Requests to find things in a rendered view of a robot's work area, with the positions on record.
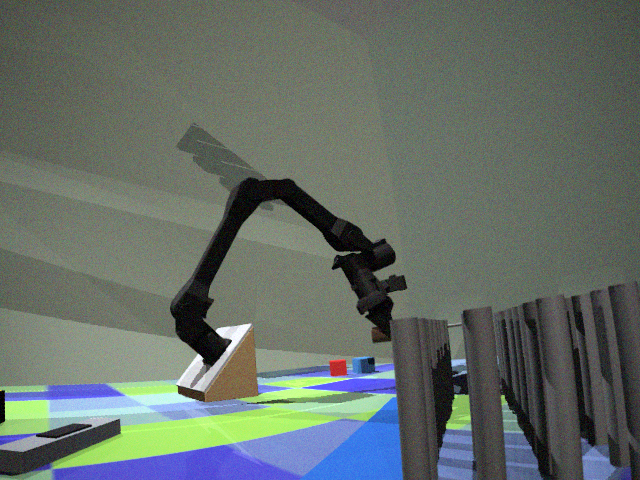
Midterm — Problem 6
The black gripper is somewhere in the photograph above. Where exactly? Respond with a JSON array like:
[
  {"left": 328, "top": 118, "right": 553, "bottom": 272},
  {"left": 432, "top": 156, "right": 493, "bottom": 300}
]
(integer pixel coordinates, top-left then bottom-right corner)
[{"left": 350, "top": 271, "right": 393, "bottom": 338}]

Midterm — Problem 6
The blue cube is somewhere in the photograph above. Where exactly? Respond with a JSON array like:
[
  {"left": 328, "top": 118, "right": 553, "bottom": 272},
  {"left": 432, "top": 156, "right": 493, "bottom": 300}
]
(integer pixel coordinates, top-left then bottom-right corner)
[{"left": 352, "top": 357, "right": 375, "bottom": 374}]

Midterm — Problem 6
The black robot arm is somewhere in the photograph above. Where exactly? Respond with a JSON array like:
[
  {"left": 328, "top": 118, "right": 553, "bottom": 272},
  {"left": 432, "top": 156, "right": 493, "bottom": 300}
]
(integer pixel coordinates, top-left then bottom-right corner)
[{"left": 170, "top": 177, "right": 396, "bottom": 366}]

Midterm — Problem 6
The red cube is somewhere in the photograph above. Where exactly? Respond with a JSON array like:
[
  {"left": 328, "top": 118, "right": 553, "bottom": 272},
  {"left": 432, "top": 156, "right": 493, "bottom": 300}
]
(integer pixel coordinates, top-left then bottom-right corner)
[{"left": 330, "top": 360, "right": 347, "bottom": 377}]

